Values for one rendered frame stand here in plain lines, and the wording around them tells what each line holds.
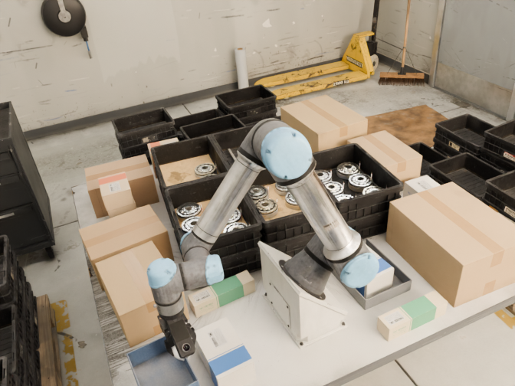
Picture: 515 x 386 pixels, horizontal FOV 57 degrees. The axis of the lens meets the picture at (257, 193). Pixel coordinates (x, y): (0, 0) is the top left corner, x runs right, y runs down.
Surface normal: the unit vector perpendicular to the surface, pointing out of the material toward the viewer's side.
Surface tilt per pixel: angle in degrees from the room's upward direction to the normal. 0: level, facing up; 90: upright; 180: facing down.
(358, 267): 86
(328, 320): 90
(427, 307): 0
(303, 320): 90
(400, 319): 0
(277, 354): 0
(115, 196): 90
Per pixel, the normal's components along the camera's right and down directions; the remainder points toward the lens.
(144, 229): -0.07, -0.83
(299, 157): 0.19, 0.26
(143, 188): 0.36, 0.50
